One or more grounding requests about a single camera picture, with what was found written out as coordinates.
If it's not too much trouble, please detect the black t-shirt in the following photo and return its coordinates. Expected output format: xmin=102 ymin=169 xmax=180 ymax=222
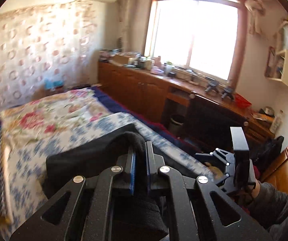
xmin=42 ymin=123 xmax=210 ymax=241

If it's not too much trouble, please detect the grey sleeved right forearm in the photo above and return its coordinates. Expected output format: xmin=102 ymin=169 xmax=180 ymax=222
xmin=248 ymin=182 xmax=288 ymax=240

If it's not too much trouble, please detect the person's right hand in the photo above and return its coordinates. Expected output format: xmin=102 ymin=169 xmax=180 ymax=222
xmin=235 ymin=180 xmax=260 ymax=206

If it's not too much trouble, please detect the long wooden cabinet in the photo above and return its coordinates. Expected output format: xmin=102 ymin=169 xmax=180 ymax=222
xmin=98 ymin=61 xmax=275 ymax=142

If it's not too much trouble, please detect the blue floral white board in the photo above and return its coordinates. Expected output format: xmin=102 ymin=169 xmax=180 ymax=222
xmin=0 ymin=112 xmax=213 ymax=240

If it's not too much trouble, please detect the waste bin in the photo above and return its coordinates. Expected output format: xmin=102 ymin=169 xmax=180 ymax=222
xmin=168 ymin=114 xmax=185 ymax=137

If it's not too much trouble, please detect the floral pink quilt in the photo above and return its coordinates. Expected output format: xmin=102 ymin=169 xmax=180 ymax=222
xmin=0 ymin=88 xmax=111 ymax=147

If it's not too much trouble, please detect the navy blue bedsheet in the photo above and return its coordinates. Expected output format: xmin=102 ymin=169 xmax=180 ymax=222
xmin=91 ymin=86 xmax=202 ymax=156

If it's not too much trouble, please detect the teal item box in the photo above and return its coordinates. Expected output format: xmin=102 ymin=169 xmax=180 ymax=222
xmin=44 ymin=79 xmax=64 ymax=91

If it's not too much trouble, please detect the cardboard box on cabinet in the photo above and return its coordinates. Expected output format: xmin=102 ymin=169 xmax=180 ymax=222
xmin=112 ymin=54 xmax=137 ymax=65

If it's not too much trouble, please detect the patterned sheer curtain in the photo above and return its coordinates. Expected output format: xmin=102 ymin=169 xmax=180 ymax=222
xmin=0 ymin=1 xmax=97 ymax=108

